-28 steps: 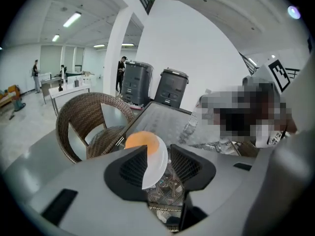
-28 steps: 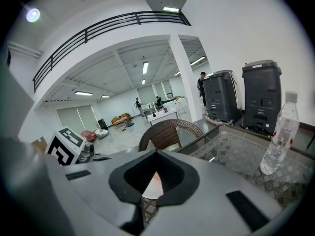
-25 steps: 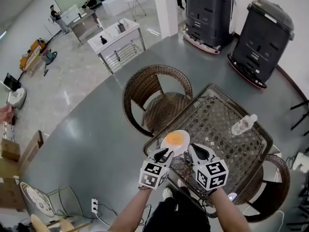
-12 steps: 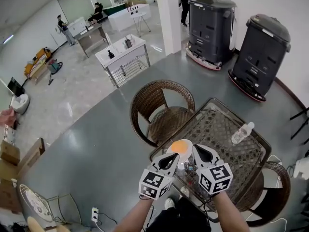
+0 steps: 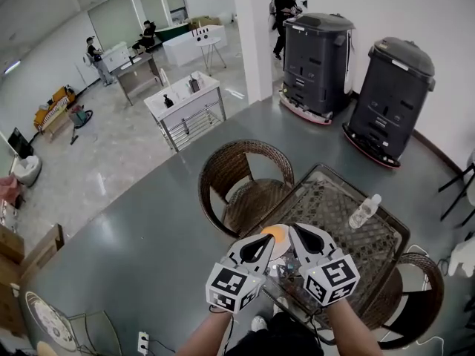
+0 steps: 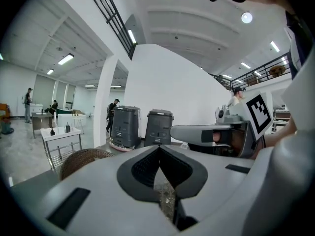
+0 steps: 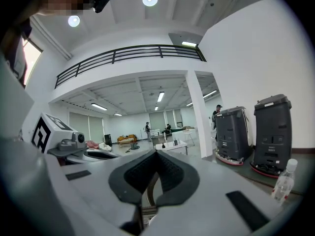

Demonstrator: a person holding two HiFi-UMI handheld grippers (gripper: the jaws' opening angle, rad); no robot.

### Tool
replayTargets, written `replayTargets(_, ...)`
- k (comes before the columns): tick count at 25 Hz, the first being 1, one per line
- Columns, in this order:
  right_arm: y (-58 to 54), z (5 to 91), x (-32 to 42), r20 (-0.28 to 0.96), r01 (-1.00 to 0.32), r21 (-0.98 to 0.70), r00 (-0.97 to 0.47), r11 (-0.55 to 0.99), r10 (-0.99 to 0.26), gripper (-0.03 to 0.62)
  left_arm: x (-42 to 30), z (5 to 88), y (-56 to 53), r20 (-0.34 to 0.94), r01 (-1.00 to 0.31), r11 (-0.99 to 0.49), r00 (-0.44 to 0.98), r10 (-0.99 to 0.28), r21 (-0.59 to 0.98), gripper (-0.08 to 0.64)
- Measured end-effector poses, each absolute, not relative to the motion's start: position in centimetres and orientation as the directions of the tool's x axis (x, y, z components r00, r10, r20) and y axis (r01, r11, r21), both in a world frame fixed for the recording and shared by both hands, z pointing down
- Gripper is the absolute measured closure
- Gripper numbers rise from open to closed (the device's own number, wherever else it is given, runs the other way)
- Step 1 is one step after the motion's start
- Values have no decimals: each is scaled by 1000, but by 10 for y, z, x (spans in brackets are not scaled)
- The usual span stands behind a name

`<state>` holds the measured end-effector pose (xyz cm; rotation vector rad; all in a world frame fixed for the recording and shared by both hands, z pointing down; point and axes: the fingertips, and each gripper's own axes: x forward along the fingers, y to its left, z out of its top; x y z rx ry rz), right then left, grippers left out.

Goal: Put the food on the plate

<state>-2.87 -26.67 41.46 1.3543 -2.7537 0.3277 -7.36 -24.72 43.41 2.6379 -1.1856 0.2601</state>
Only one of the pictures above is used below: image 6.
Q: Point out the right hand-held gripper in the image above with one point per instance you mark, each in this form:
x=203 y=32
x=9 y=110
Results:
x=256 y=112

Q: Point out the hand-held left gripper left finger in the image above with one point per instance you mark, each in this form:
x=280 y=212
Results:
x=98 y=173

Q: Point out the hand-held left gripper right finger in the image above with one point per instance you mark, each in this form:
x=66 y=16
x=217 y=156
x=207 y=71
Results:
x=221 y=178

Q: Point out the person's right forearm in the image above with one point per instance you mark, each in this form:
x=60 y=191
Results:
x=280 y=136

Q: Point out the person's right hand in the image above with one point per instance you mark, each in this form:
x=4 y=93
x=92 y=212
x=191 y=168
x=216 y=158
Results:
x=237 y=141

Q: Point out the brown wicker chair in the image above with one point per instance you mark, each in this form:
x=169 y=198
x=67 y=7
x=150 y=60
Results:
x=83 y=160

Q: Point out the black cleaning machine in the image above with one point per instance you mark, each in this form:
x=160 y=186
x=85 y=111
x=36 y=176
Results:
x=125 y=126
x=158 y=126

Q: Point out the white sink stand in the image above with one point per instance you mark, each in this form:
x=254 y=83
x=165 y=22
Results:
x=61 y=141

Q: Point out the tall black soap bottle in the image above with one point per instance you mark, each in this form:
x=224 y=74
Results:
x=68 y=128

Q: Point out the white round side table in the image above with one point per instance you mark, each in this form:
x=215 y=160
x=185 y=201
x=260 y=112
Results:
x=80 y=122

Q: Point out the glass-top wicker table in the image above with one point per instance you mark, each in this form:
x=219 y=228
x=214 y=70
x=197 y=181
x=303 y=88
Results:
x=166 y=198

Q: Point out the white counter block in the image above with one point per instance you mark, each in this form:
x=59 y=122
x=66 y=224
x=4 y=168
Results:
x=66 y=120

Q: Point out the small black pump dispenser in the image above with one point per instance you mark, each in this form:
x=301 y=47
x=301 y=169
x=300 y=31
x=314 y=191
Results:
x=52 y=132

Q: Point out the dark green bathtub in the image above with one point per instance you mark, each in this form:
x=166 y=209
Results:
x=64 y=111

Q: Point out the grey metal table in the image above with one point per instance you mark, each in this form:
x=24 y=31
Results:
x=40 y=120

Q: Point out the metal storage shelf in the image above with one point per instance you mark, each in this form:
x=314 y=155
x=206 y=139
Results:
x=280 y=122

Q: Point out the black metal railing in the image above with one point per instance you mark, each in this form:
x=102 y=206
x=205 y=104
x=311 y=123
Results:
x=261 y=75
x=115 y=18

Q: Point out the green vacuum cleaner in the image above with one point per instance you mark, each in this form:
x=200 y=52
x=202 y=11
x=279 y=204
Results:
x=7 y=129

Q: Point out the round woven wooden object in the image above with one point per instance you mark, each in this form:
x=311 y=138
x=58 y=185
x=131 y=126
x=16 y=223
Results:
x=277 y=71

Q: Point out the long ceiling tube light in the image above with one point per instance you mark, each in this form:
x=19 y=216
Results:
x=65 y=59
x=274 y=46
x=50 y=71
x=132 y=36

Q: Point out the orange sofa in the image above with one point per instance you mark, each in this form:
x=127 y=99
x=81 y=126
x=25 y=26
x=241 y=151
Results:
x=5 y=110

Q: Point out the round ceiling light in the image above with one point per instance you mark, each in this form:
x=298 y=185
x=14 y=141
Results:
x=246 y=17

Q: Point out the person's navy shirt torso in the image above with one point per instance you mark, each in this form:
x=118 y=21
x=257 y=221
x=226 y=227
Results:
x=296 y=48

